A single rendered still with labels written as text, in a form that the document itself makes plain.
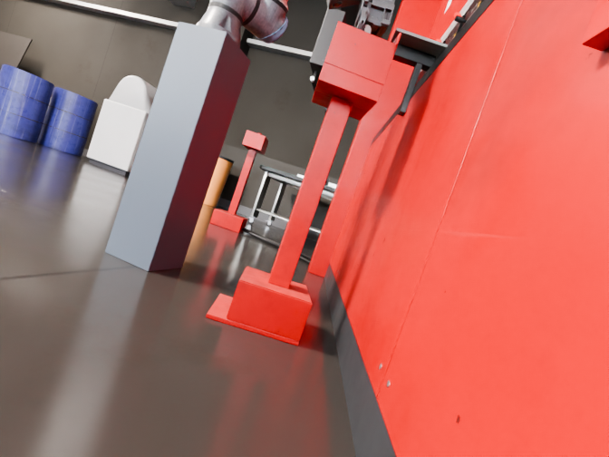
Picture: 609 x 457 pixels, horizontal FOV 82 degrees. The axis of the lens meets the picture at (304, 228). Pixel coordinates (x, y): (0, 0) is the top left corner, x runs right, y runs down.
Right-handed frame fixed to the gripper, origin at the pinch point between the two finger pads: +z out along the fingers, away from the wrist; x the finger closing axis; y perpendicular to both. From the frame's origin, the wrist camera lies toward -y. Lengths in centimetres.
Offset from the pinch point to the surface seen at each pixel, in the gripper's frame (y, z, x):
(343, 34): -3.7, -2.6, -4.9
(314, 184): -0.5, 34.5, 1.9
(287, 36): -58, -191, 436
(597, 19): 13, 20, -66
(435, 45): 27.9, -20.5, 21.6
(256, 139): -39, -1, 192
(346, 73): -0.4, 6.4, -4.9
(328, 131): -0.6, 19.6, 2.0
